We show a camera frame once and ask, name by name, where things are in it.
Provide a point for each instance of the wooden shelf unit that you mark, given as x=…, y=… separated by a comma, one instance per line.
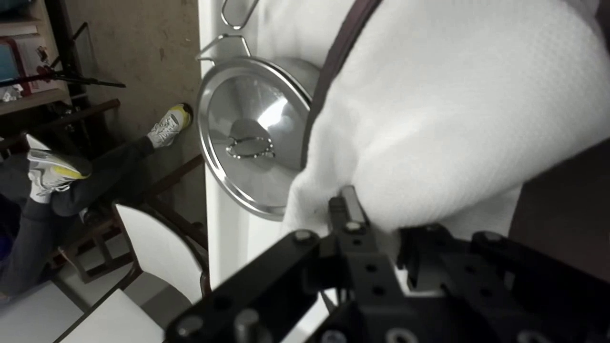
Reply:
x=31, y=101

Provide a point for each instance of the seated person in blue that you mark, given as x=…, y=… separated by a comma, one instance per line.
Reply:
x=101, y=173

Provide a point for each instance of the white towel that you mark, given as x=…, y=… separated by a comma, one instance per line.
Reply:
x=458, y=107

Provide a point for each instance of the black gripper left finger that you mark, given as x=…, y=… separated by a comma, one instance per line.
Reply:
x=362, y=267

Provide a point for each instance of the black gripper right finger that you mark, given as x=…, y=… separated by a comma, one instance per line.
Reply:
x=444, y=259

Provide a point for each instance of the wooden chair with white panels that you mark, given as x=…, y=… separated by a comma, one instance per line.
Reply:
x=158, y=248

